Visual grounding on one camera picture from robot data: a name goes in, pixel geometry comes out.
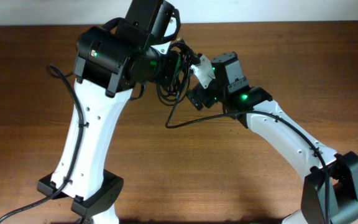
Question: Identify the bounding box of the black usb cable thick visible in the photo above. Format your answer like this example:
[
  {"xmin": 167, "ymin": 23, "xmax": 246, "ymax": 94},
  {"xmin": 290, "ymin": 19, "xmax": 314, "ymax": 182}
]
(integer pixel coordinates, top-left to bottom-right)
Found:
[{"xmin": 155, "ymin": 39, "xmax": 201, "ymax": 106}]

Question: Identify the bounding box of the black usb cable thin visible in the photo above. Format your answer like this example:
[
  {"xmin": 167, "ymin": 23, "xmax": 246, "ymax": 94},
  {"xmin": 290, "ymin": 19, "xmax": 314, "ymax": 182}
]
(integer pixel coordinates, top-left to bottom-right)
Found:
[{"xmin": 164, "ymin": 40, "xmax": 200, "ymax": 101}]

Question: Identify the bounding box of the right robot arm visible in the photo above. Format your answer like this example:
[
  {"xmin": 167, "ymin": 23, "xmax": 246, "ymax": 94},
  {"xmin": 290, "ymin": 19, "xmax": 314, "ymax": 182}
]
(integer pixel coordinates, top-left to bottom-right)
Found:
[{"xmin": 188, "ymin": 52, "xmax": 358, "ymax": 223}]

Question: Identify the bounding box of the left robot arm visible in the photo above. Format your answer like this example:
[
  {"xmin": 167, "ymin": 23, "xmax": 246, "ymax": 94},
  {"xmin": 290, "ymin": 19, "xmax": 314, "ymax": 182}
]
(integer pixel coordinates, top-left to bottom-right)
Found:
[{"xmin": 37, "ymin": 1, "xmax": 181, "ymax": 223}]

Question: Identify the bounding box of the right camera black cable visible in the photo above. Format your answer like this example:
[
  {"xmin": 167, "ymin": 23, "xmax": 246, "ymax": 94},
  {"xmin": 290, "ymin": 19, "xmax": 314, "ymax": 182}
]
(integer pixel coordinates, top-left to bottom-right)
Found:
[{"xmin": 165, "ymin": 55, "xmax": 332, "ymax": 224}]

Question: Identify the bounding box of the camera black cable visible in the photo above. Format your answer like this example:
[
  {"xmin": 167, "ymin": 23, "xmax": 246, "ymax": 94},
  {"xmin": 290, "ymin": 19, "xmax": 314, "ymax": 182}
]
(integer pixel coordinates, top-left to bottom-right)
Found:
[
  {"xmin": 0, "ymin": 64, "xmax": 90, "ymax": 224},
  {"xmin": 165, "ymin": 55, "xmax": 332, "ymax": 224}
]

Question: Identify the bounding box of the left camera black cable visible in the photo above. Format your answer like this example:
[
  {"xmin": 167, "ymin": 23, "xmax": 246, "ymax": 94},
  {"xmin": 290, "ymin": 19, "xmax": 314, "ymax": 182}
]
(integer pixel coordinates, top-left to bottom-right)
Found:
[{"xmin": 0, "ymin": 64, "xmax": 90, "ymax": 224}]

